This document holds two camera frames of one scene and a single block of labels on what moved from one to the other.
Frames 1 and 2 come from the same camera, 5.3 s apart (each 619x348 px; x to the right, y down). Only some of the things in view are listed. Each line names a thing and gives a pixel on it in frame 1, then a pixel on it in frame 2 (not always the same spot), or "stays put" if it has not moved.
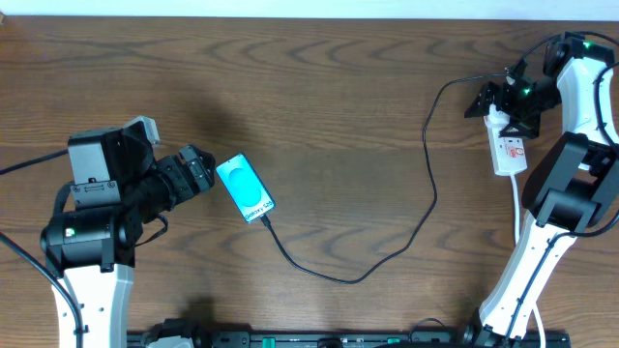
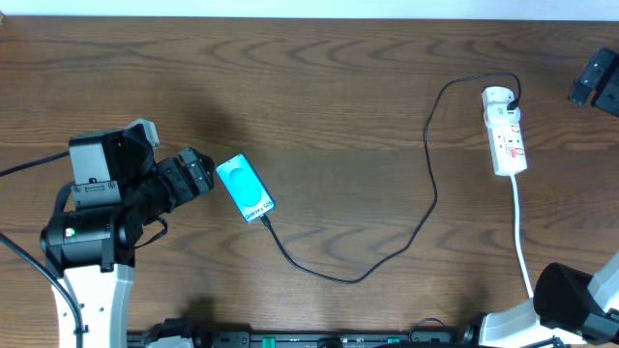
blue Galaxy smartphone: x=249 y=193 stays put
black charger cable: x=425 y=220 stays put
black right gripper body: x=525 y=103 → x=606 y=99
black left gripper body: x=177 y=186 stays put
